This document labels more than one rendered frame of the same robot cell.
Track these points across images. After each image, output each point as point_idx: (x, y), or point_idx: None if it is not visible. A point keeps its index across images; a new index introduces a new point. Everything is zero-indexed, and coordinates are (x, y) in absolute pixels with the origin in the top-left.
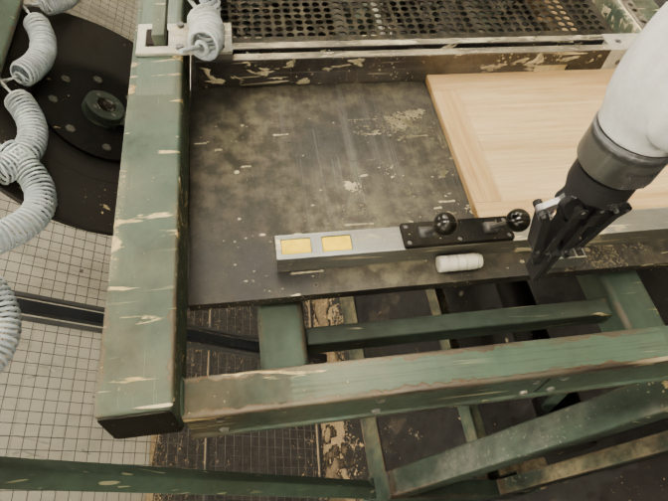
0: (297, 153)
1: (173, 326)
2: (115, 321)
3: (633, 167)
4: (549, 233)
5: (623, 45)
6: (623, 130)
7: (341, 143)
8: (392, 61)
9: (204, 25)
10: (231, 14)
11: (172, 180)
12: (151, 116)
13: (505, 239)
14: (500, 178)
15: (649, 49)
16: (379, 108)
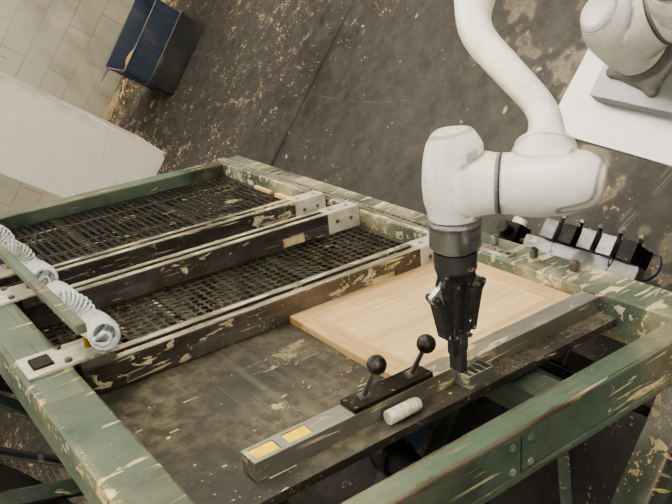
0: (215, 405)
1: None
2: None
3: (464, 234)
4: (449, 321)
5: (426, 243)
6: (445, 215)
7: (249, 384)
8: (256, 313)
9: (101, 319)
10: None
11: (129, 438)
12: (76, 410)
13: (426, 376)
14: (395, 352)
15: (430, 169)
16: (264, 352)
